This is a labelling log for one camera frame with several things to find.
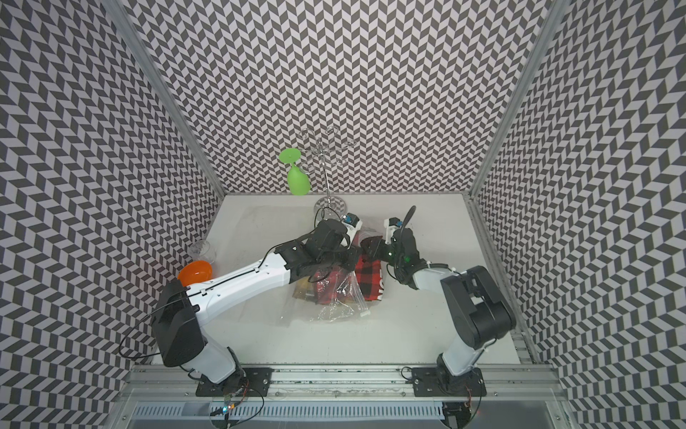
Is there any metal glass holder stand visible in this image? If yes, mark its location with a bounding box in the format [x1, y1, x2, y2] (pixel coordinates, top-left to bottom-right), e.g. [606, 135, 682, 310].
[299, 125, 354, 225]

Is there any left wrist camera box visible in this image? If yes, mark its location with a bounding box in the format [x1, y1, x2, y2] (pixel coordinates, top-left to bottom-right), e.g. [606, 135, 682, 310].
[342, 213, 363, 240]

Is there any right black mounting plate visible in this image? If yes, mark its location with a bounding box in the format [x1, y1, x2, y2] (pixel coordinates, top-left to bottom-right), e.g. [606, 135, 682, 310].
[410, 366, 487, 398]

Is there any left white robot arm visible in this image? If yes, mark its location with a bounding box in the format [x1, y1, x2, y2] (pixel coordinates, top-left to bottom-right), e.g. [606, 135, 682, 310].
[151, 214, 363, 384]

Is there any red plaid shirt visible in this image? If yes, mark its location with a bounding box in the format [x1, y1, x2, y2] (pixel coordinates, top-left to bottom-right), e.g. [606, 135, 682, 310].
[315, 253, 384, 305]

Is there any black mounting plate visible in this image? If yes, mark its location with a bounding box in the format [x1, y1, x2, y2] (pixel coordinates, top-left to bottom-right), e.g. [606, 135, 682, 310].
[410, 366, 487, 398]
[196, 366, 273, 398]

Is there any clear plastic cup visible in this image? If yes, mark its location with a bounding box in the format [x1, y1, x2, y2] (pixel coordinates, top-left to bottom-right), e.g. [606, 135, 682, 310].
[188, 241, 216, 264]

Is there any green plastic wine glass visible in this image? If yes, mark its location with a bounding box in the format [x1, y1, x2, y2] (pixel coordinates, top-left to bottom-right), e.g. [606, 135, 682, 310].
[279, 148, 311, 196]

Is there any clear plastic vacuum bag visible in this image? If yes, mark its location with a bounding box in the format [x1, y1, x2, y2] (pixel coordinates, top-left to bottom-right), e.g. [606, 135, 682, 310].
[277, 256, 384, 326]

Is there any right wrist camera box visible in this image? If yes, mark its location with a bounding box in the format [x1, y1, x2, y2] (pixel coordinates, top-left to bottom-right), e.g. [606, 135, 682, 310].
[383, 217, 403, 241]

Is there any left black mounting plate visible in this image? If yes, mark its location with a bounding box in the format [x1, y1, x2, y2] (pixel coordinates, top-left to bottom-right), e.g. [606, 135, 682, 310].
[196, 366, 273, 398]

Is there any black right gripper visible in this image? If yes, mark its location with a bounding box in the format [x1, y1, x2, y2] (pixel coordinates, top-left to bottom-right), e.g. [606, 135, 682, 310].
[360, 237, 403, 267]

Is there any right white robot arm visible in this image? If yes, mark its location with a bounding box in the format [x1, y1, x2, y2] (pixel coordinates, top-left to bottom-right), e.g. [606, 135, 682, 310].
[360, 227, 516, 381]

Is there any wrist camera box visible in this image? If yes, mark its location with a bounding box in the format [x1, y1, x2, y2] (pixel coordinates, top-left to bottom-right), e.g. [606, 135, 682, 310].
[383, 217, 403, 241]
[342, 213, 363, 240]

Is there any yellow plaid shirt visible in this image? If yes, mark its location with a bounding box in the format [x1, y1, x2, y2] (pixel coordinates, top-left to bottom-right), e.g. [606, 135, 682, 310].
[292, 277, 320, 302]

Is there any orange plastic bowl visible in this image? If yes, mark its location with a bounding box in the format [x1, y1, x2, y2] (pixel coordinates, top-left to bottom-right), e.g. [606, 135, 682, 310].
[178, 260, 214, 287]

